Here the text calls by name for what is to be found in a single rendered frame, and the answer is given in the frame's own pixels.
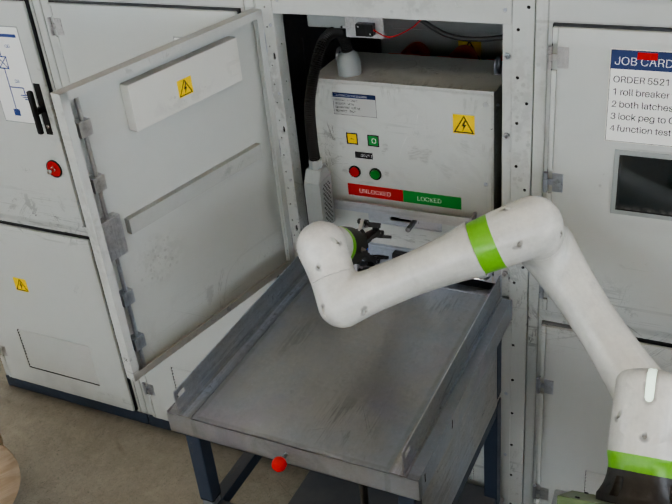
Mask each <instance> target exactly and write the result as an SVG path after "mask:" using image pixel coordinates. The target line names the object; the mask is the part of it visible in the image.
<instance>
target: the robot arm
mask: <svg viewBox="0 0 672 504"><path fill-rule="evenodd" d="M357 223H358V224H359V225H358V226H359V228H358V229H355V228H353V227H347V226H336V225H335V224H333V223H330V222H326V221H316V222H313V223H311V224H309V225H307V226H306V227H305V228H304V229H303V230H302V231H301V232H300V234H299V236H298V239H297V243H296V250H297V254H298V257H299V259H300V261H301V263H302V265H303V267H304V269H305V271H306V273H307V276H308V278H309V280H310V283H311V286H312V289H313V292H314V295H315V299H316V303H317V306H318V310H319V313H320V315H321V317H322V318H323V319H324V320H325V321H326V322H327V323H328V324H330V325H332V326H334V327H338V328H347V327H351V326H353V325H355V324H357V323H359V322H361V321H362V320H364V319H366V318H368V317H370V316H372V315H374V314H376V313H378V312H380V311H382V310H384V309H387V308H389V307H391V306H394V305H396V304H398V303H401V302H403V301H405V300H408V299H410V298H413V297H416V296H418V295H421V294H424V293H427V292H430V291H432V290H435V289H439V288H442V287H445V286H448V285H452V284H455V283H459V282H463V281H467V280H471V279H475V278H479V277H484V276H487V275H488V273H491V272H495V271H498V270H501V269H504V268H507V267H510V266H513V265H516V264H519V263H522V264H523V265H524V266H525V268H526V269H527V270H528V271H529V272H530V273H531V275H532V276H533V277H534V278H535V279H536V281H537V282H538V283H539V284H540V286H541V287H542V288H543V289H544V291H545V292H546V293H547V294H548V296H549V297H550V298H551V300H552V301H553V302H554V304H555V305H556V307H557V308H558V309H559V311H560V312H561V314H562V315H563V316H564V318H565V319H566V321H567V322H568V324H569V325H570V327H571V328H572V330H573V331H574V333H575V334H576V336H577V337H578V339H579V341H580V342H581V344H582V345H583V347H584V349H585V350H586V352H587V354H588V355H589V357H590V359H591V360H592V362H593V364H594V366H595V368H596V369H597V371H598V373H599V375H600V377H601V378H602V380H603V382H604V384H605V386H606V388H607V390H608V392H609V394H610V396H611V398H612V400H613V406H612V414H611V422H610V430H609V438H608V446H607V456H608V468H607V473H606V476H605V479H604V481H603V483H602V485H601V486H600V488H599V489H598V490H597V491H596V499H598V500H601V501H605V502H609V503H613V504H672V373H670V372H667V371H663V370H662V369H661V368H660V367H659V366H658V365H657V364H656V362H655V361H654V360H653V359H652V357H651V356H650V355H649V354H648V353H647V351H646V350H645V349H644V347H643V346H642V345H641V344H640V342H639V341H638V340H637V338H636V337H635V336H634V334H633V333H632V332H631V330H630V329H629V328H628V326H627V325H626V324H625V322H624V321H623V319H622V318H621V316H620V315H619V314H618V312H617V311H616V309H615V308H614V306H613V305H612V303H611V302H610V300H609V299H608V297H607V295H606V294H605V292H604V291H603V289H602V287H601V286H600V284H599V282H598V281H597V279H596V277H595V276H594V274H593V272H592V271H591V269H590V267H589V265H588V263H587V262H586V260H585V258H584V256H583V254H582V252H581V250H580V248H579V246H578V244H577V242H576V240H575V238H574V236H573V234H572V232H571V231H570V229H569V228H568V227H567V226H566V225H565V224H564V222H563V218H562V215H561V213H560V211H559V209H558V208H557V207H556V206H555V205H554V204H553V203H552V202H551V201H549V200H548V199H545V198H543V197H539V196H527V197H523V198H520V199H518V200H516V201H513V202H511V203H509V204H506V205H504V206H502V207H500V208H497V209H495V210H493V211H491V212H489V213H487V214H484V215H482V216H480V217H478V218H476V219H474V220H472V221H470V222H467V221H466V222H464V223H463V224H461V225H459V226H458V227H456V228H454V229H452V230H451V231H449V232H447V233H445V234H444V235H442V236H440V237H438V238H436V239H434V240H432V241H430V242H428V243H426V244H424V245H422V246H420V247H418V248H416V249H414V250H412V251H410V252H407V253H405V254H403V255H400V256H398V257H396V258H393V259H391V260H388V261H386V262H383V263H380V259H388V258H389V256H384V255H370V253H368V247H369V246H368V243H370V242H371V241H372V240H373V239H374V238H387V239H391V237H392V236H390V235H384V230H380V229H379V228H381V223H375V222H369V220H367V219H361V218H358V220H357ZM368 227H372V229H371V230H369V231H367V232H366V233H365V231H364V230H363V229H365V228H368ZM362 259H363V260H364V261H365V262H368V264H367V265H359V264H360V262H361V261H362ZM377 263H380V264H377ZM375 264H377V265H375ZM374 265H375V266H374Z"/></svg>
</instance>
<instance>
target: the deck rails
mask: <svg viewBox="0 0 672 504"><path fill-rule="evenodd" d="M309 281H310V280H309V278H308V276H307V273H306V271H305V269H304V267H303V265H302V263H301V261H300V259H299V257H298V256H297V257H296V258H295V259H294V260H293V261H292V262H291V263H290V265H289V266H288V267H287V268H286V269H285V270H284V271H283V272H282V273H281V274H280V275H279V277H278V278H277V279H276V280H275V281H274V282H273V283H272V284H271V285H270V286H269V287H268V289H267V290H266V291H265V292H264V293H263V294H262V295H261V296H260V297H259V298H258V299H257V301H256V302H255V303H254V304H253V305H252V306H251V307H250V308H249V309H248V310H247V311H246V313H245V314H244V315H243V316H242V317H241V318H240V319H239V320H238V321H237V322H236V323H235V325H234V326H233V327H232V328H231V329H230V330H229V331H228V332H227V333H226V334H225V335H224V337H223V338H222V339H221V340H220V341H219V342H218V343H217V344H216V345H215V346H214V347H213V349H212V350H211V351H210V352H209V353H208V354H207V355H206V356H205V357H204V358H203V359H202V361H201V362H200V363H199V364H198V365H197V366H196V367H195V368H194V369H193V370H192V371H191V373H190V374H189V375H188V376H187V377H186V378H185V379H184V380H183V381H182V382H181V383H180V385H179V386H178V387H177V388H176V389H175V390H174V391H173V397H174V401H175V405H176V409H177V413H176V415H178V416H182V417H186V418H189V419H191V418H192V417H193V416H194V414H195V413H196V412H197V411H198V410H199V409H200V408H201V406H202V405H203V404H204V403H205V402H206V401H207V399H208V398H209V397H210V396H211V395H212V394H213V392H214V391H215V390H216V389H217V388H218V387H219V385H220V384H221V383H222V382H223V381H224V380H225V378H226V377H227V376H228V375H229V374H230V373H231V371H232V370H233V369H234V368H235V367H236V366H237V364H238V363H239V362H240V361H241V360H242V359H243V358H244V356H245V355H246V354H247V353H248V352H249V351H250V349H251V348H252V347H253V346H254V345H255V344H256V342H257V341H258V340H259V339H260V338H261V337H262V335H263V334H264V333H265V332H266V331H267V330H268V328H269V327H270V326H271V325H272V324H273V323H274V321H275V320H276V319H277V318H278V317H279V316H280V314H281V313H282V312H283V311H284V310H285V309H286V307H287V306H288V305H289V304H290V303H291V302H292V301H293V299H294V298H295V297H296V296H297V295H298V294H299V292H300V291H301V290H302V289H303V288H304V287H305V285H306V284H307V283H308V282H309ZM501 299H502V297H500V276H499V277H498V279H497V281H496V283H495V284H494V286H493V288H492V290H491V292H490V293H489V295H487V296H486V298H485V300H484V301H483V303H482V305H481V307H480V309H479V310H478V312H477V314H476V316H475V318H474V319H473V321H472V323H471V325H470V327H469V328H468V330H467V332H466V334H465V336H464V337H463V339H462V341H461V343H460V345H459V346H458V348H457V350H456V352H455V353H454V355H453V357H452V359H451V361H450V362H449V364H448V366H447V368H446V370H445V371H444V373H443V375H442V377H441V379H440V380H439V382H438V384H437V386H436V388H435V389H434V391H433V393H432V395H431V397H430V398H429V400H428V402H427V404H426V405H425V407H424V409H423V411H422V413H421V414H420V416H419V418H418V420H417V422H416V423H415V425H414V427H413V429H412V431H411V432H410V434H409V436H408V438H407V440H406V441H405V443H404V445H403V447H402V449H401V450H400V452H399V454H398V456H397V458H396V459H395V461H394V463H393V465H392V466H391V468H390V470H389V472H388V473H389V474H393V475H397V476H400V477H404V478H407V477H408V475H409V473H410V471H411V469H412V467H413V465H414V463H415V461H416V460H417V458H418V456H419V454H420V452H421V450H422V448H423V446H424V445H425V443H426V441H427V439H428V437H429V435H430V433H431V431H432V429H433V428H434V426H435V424H436V422H437V420H438V418H439V416H440V414H441V412H442V411H443V409H444V407H445V405H446V403H447V401H448V399H449V397H450V396H451V394H452V392H453V390H454V388H455V386H456V384H457V382H458V380H459V379H460V377H461V375H462V373H463V371H464V369H465V367H466V365H467V364H468V362H469V360H470V358H471V356H472V354H473V352H474V350H475V348H476V347H477V345H478V343H479V341H480V339H481V337H482V335H483V333H484V331H485V330H486V328H487V326H488V324H489V322H490V320H491V318H492V316H493V315H494V313H495V311H496V309H497V307H498V305H499V303H500V301H501ZM183 387H184V392H183V393H182V394H181V395H180V396H179V397H178V395H177V394H178V393H179V392H180V390H181V389H182V388H183Z"/></svg>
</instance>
